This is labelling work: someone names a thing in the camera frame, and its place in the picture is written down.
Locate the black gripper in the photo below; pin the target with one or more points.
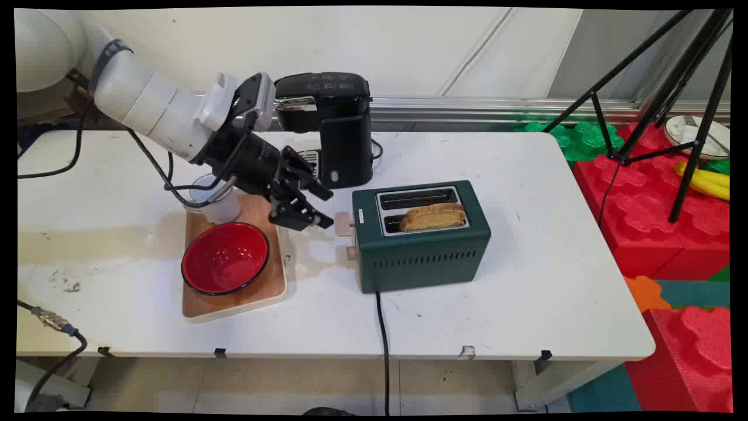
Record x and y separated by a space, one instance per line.
248 161

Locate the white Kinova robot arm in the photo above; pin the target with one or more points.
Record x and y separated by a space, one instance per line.
146 99

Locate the black coffee machine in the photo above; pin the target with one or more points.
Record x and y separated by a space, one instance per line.
333 126

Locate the clear plastic cup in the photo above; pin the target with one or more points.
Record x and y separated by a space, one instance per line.
217 202

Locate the red bowl black rim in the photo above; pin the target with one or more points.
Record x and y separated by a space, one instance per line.
225 258

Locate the wooden tray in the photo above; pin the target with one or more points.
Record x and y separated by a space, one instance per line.
245 298

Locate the green toaster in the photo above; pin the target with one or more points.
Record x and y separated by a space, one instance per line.
421 240

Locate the toasted bread slice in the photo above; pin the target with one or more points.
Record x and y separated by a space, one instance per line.
433 216

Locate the green foam block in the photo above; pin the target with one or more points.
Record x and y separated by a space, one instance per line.
575 139

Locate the red foam block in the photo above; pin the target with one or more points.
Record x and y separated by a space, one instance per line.
689 362
643 216

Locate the orange foam piece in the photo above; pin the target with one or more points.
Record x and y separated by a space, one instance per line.
647 292

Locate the white bowl with fork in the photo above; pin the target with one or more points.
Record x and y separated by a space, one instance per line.
698 135

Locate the yellow toy banana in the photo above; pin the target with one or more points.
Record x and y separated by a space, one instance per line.
710 182

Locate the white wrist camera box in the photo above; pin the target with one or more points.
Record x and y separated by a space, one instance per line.
245 100

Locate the black camera tripod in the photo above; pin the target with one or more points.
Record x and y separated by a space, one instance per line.
672 88

